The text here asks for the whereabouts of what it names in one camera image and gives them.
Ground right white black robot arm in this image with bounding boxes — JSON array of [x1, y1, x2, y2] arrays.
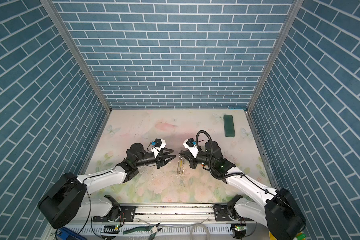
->
[[179, 139, 306, 240]]

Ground wrist white camera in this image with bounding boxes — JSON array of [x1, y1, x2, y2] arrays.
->
[[183, 138, 199, 158], [149, 139, 166, 158]]

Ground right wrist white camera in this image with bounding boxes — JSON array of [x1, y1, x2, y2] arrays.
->
[[183, 138, 199, 158]]

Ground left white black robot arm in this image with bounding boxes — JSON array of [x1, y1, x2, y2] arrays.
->
[[38, 139, 176, 229]]

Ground metal key organizer ring plate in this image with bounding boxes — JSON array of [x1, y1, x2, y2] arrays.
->
[[177, 157, 184, 176]]

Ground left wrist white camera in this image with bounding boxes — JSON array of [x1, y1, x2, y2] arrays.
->
[[149, 139, 166, 158]]

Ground green rectangular block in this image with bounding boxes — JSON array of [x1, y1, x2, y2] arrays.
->
[[223, 115, 236, 138]]

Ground yellow cup with screws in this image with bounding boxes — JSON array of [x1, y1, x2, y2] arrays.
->
[[269, 232, 306, 240]]

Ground clear plastic tube loop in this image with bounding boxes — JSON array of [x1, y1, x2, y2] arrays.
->
[[190, 224, 211, 240]]

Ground aluminium mounting rail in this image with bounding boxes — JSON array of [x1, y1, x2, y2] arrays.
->
[[47, 202, 301, 240]]

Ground green handled pliers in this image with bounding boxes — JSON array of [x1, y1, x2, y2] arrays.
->
[[123, 223, 163, 240]]

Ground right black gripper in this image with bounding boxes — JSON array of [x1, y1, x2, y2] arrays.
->
[[179, 149, 216, 169]]

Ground blue device box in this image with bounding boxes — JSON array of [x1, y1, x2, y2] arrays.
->
[[55, 227, 87, 240]]

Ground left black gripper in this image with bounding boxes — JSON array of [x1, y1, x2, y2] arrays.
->
[[134, 147, 175, 170]]

